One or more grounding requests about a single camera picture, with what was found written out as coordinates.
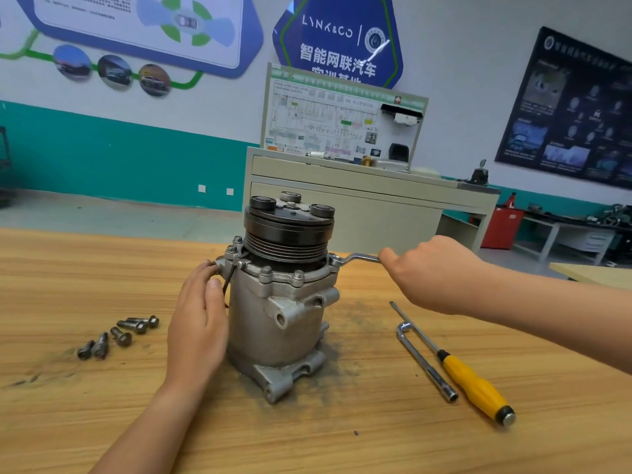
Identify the person's right hand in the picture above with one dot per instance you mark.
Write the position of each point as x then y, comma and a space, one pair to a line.
434, 276

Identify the beige workbench cabinet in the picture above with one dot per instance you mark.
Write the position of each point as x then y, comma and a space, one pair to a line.
375, 197

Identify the white wiring display board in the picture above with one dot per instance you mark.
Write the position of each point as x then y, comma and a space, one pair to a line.
316, 118

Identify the silver combination wrench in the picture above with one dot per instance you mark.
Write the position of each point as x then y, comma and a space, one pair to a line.
355, 257

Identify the dark wall poster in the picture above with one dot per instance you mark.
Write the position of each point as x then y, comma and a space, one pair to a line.
568, 108

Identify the person's left forearm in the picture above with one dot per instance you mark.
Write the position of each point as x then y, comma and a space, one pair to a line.
148, 434

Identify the dark equipment pile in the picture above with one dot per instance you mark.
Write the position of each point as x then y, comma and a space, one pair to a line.
617, 217

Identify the silver L-shaped socket wrench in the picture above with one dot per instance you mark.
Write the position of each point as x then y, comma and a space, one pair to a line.
427, 362

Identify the person's right forearm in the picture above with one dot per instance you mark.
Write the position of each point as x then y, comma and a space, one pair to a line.
558, 311

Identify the blue hexagon wall sign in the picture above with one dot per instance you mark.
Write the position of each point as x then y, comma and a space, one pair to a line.
336, 34

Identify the round photo wall decal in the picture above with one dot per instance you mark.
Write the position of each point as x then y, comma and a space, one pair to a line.
154, 80
72, 62
115, 71

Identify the person's left hand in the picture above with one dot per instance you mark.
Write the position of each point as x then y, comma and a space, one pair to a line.
197, 330

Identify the grey metal compressor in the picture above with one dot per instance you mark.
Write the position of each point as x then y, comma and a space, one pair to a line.
281, 301

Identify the blue rounded infographic panel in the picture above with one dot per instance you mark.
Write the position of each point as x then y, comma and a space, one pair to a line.
118, 24

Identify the wooden side table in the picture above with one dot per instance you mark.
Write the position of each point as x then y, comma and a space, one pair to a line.
597, 274

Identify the small black device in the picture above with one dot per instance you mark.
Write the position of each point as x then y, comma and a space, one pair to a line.
479, 174

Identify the red cabinet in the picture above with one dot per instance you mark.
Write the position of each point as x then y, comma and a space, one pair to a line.
502, 229

